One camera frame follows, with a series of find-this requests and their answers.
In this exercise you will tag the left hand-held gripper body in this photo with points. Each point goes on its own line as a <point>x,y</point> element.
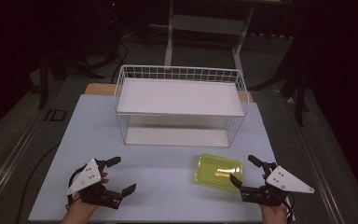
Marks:
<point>88,177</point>

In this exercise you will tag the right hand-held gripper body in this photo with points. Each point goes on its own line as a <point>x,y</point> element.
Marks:
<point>284,182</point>

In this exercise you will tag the yellow-green plastic tray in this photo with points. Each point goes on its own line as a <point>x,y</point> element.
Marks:
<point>214,171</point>

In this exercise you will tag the person's left hand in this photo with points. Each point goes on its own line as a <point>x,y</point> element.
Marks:
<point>80,208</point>

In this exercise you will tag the person's right hand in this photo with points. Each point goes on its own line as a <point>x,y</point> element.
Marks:
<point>275,214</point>

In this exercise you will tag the pale blue table board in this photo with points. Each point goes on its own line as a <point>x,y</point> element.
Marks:
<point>155,183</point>

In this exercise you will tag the black rectangular floor plate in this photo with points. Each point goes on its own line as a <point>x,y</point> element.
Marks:
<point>55,115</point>

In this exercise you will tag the black tripod stand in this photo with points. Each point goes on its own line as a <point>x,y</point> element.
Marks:
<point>298,81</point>

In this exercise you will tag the metal floor rail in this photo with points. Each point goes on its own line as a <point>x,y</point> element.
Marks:
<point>320,168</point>
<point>9,161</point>

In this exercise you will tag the white metal stand frame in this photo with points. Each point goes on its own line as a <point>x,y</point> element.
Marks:
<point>208,25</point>

